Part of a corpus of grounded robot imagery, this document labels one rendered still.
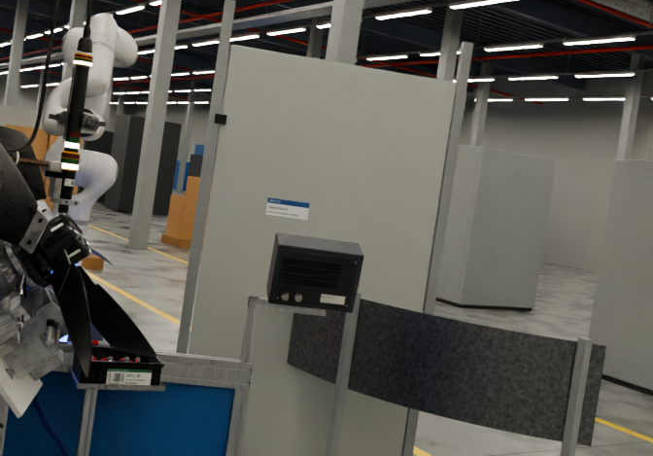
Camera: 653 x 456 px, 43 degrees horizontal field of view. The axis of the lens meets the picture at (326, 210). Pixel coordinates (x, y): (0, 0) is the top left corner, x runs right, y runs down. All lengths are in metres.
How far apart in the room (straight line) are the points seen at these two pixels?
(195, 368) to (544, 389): 1.51
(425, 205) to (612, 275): 4.28
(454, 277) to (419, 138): 7.78
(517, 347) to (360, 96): 1.40
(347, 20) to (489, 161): 3.61
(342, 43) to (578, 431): 6.14
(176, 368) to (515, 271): 10.03
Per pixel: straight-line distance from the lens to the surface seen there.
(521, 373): 3.43
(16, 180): 1.89
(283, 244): 2.42
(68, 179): 2.10
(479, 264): 11.75
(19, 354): 2.04
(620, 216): 8.13
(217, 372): 2.52
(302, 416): 4.11
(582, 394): 3.45
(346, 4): 8.99
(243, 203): 3.90
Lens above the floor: 1.42
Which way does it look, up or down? 2 degrees down
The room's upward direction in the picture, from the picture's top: 8 degrees clockwise
